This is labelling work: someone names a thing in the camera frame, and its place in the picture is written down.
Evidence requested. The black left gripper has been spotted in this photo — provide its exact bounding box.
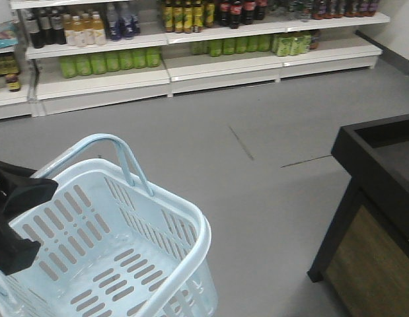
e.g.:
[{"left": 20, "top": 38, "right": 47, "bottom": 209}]
[{"left": 0, "top": 161, "right": 58, "bottom": 275}]

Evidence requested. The light blue plastic basket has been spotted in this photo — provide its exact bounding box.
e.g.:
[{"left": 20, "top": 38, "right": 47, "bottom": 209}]
[{"left": 0, "top": 133, "right": 218, "bottom": 316}]

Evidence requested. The white store shelving unit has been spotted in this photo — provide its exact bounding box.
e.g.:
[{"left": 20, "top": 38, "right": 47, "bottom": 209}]
[{"left": 0, "top": 10, "right": 390, "bottom": 120}]

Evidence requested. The black wooden fruit display table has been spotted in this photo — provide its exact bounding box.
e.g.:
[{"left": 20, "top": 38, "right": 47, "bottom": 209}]
[{"left": 307, "top": 114, "right": 409, "bottom": 316}]

